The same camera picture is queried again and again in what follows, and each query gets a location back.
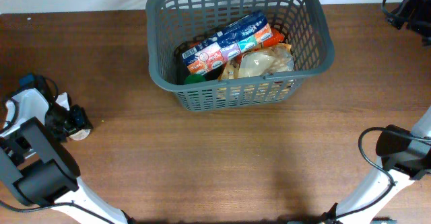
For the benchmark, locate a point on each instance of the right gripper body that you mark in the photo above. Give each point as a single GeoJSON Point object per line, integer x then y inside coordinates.
{"type": "Point", "coordinates": [421, 23]}

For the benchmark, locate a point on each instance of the cream plastic bag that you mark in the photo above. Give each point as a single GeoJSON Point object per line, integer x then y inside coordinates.
{"type": "Point", "coordinates": [264, 62]}

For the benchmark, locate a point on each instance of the orange spaghetti packet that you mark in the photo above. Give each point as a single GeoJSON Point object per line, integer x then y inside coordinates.
{"type": "Point", "coordinates": [274, 39]}

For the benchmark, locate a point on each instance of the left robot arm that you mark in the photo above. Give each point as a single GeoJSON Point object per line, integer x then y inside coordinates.
{"type": "Point", "coordinates": [36, 167]}

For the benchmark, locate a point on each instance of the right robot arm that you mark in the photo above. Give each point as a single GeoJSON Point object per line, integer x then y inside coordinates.
{"type": "Point", "coordinates": [403, 157]}

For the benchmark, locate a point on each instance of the grey plastic basket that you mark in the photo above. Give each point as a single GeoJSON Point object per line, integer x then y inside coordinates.
{"type": "Point", "coordinates": [190, 42]}

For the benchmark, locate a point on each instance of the blue tissue pack box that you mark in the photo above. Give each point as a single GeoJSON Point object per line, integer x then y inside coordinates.
{"type": "Point", "coordinates": [206, 61]}

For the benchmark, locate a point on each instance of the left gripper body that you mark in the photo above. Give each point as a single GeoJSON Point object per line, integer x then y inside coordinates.
{"type": "Point", "coordinates": [56, 118]}

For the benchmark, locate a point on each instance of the green lid jar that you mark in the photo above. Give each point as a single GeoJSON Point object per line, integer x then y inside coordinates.
{"type": "Point", "coordinates": [80, 135]}
{"type": "Point", "coordinates": [194, 78]}

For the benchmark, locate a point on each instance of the yellow Nescafe bag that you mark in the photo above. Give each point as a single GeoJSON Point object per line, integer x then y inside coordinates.
{"type": "Point", "coordinates": [235, 72]}

